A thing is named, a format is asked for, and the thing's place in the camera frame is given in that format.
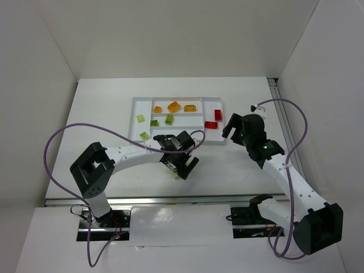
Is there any red green lego cluster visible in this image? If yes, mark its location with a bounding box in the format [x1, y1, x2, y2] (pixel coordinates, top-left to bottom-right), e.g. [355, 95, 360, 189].
[204, 121, 218, 130]

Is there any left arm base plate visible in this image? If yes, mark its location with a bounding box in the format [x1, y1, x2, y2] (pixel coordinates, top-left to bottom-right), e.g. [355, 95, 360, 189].
[71, 207, 131, 242]

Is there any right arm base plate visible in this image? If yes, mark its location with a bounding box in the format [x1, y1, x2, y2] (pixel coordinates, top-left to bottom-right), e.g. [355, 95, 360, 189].
[225, 207, 279, 239]

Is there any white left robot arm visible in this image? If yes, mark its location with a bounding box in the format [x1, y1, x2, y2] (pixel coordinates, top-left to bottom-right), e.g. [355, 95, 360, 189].
[70, 131, 202, 228]

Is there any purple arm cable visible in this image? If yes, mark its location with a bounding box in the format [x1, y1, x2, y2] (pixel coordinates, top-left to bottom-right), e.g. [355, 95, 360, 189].
[255, 98, 309, 259]
[43, 122, 206, 268]

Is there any yellow lego brick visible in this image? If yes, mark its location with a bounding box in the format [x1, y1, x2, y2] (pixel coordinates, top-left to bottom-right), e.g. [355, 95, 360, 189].
[154, 106, 163, 113]

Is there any light green square lego brick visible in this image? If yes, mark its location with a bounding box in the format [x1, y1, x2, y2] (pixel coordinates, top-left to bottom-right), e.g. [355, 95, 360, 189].
[136, 114, 145, 123]

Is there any orange printed lego brick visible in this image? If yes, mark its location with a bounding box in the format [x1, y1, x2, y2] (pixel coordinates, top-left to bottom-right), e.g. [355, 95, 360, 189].
[184, 105, 197, 113]

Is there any red yellow green lego stack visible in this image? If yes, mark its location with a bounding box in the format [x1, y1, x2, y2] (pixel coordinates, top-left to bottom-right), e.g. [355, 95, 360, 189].
[214, 109, 222, 122]

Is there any white divided sorting tray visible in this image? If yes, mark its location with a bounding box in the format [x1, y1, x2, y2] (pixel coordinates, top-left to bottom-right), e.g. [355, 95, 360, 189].
[128, 97, 225, 146]

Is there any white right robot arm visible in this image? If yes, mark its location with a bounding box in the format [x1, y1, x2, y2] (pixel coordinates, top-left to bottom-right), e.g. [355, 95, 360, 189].
[222, 113, 344, 255]

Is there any orange yellow lego piece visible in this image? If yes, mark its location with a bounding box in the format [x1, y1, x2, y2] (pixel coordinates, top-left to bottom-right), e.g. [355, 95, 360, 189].
[167, 101, 181, 113]

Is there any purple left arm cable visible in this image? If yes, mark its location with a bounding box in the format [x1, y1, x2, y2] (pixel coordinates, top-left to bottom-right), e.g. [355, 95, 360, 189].
[43, 122, 206, 268]

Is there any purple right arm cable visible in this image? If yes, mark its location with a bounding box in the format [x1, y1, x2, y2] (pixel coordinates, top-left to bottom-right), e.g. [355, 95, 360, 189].
[255, 98, 309, 259]

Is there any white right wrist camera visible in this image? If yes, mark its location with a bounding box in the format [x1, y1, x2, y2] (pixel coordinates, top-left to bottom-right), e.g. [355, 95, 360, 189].
[250, 105, 267, 119]

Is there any aluminium rail right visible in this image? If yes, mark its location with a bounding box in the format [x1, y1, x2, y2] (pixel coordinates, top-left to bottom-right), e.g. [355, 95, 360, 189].
[267, 78, 306, 178]

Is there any small light green lego brick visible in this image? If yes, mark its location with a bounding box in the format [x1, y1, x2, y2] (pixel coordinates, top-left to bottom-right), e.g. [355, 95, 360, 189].
[140, 132, 149, 140]

